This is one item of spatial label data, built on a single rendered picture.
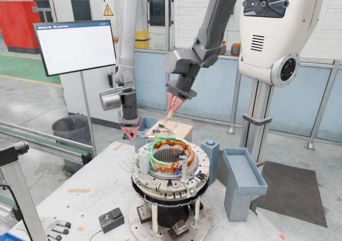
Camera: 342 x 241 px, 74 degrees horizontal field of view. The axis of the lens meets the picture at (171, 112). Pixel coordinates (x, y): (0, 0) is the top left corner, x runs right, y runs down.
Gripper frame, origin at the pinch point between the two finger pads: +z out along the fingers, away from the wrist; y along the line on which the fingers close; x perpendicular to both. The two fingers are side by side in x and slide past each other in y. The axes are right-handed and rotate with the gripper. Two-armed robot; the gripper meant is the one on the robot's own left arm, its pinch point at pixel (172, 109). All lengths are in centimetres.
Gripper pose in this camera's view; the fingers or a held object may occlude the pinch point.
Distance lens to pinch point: 81.6
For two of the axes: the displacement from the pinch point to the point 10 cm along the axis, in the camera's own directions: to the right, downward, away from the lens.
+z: -3.7, 8.1, 4.7
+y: 8.2, 5.2, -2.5
